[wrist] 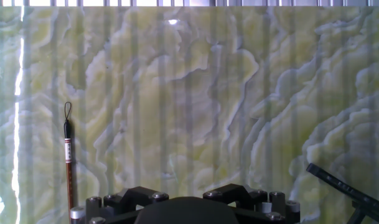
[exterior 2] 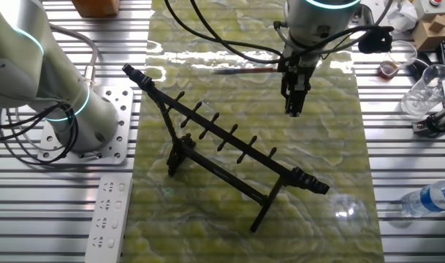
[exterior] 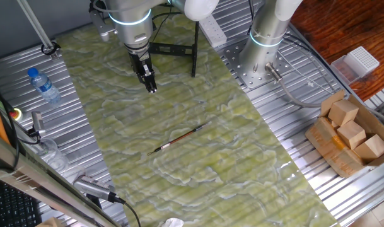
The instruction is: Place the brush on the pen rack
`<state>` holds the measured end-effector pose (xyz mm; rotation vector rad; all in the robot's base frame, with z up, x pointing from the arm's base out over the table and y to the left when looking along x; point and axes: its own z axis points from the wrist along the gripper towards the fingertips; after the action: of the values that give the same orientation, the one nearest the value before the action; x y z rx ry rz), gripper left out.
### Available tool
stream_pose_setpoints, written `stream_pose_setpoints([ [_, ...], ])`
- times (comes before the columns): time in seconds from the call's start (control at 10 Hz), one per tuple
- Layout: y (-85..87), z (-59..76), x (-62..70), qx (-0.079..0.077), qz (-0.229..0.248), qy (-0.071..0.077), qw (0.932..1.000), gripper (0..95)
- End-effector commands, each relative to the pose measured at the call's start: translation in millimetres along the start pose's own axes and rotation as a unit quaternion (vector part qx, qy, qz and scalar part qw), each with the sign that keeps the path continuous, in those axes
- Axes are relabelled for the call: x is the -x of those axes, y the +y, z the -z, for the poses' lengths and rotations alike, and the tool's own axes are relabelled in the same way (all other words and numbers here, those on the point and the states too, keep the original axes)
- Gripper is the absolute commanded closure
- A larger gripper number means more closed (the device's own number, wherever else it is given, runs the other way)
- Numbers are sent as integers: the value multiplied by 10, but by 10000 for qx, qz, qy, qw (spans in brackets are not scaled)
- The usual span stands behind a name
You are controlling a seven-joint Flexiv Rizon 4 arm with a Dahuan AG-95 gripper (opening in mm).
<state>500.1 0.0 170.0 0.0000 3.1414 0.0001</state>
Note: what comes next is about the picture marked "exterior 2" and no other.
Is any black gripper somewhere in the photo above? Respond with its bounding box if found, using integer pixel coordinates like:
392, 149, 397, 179
278, 54, 320, 118

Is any brown calligraphy brush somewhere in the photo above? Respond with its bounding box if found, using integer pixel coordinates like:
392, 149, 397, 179
210, 66, 281, 75

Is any black pen rack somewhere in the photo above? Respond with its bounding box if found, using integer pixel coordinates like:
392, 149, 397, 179
121, 63, 331, 234

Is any green marble pattern mat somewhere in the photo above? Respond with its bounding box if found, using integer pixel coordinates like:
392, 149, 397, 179
121, 0, 386, 263

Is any clear cup with brown liquid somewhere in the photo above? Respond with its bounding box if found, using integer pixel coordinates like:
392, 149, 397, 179
376, 39, 419, 80

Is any black computer mouse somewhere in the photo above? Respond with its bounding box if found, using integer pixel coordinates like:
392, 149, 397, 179
407, 53, 433, 80

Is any crumpled white paper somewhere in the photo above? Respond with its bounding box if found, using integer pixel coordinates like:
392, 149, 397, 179
360, 0, 419, 34

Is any small cardboard box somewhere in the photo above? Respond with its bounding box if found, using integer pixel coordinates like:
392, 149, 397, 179
411, 13, 445, 51

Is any grey emergency stop box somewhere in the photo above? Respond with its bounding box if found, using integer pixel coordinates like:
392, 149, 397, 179
411, 0, 445, 21

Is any clear water bottle blue label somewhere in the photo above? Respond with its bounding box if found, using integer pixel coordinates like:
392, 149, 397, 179
400, 180, 445, 219

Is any large brown cardboard box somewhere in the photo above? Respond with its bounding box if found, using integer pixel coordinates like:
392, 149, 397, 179
71, 0, 121, 18

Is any white power strip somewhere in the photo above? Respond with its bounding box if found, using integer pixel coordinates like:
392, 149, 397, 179
84, 173, 134, 263

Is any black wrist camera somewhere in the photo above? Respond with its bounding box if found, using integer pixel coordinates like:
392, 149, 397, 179
357, 26, 395, 55

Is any black camera clamp mount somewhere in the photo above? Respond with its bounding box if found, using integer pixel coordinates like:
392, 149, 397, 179
411, 109, 445, 138

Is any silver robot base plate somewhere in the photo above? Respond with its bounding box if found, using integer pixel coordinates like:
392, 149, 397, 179
37, 85, 134, 165

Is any black base cable bundle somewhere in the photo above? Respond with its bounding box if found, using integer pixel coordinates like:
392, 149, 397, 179
0, 102, 80, 166

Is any grey hose with metal connector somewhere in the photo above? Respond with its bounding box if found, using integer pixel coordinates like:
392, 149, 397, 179
48, 23, 100, 88

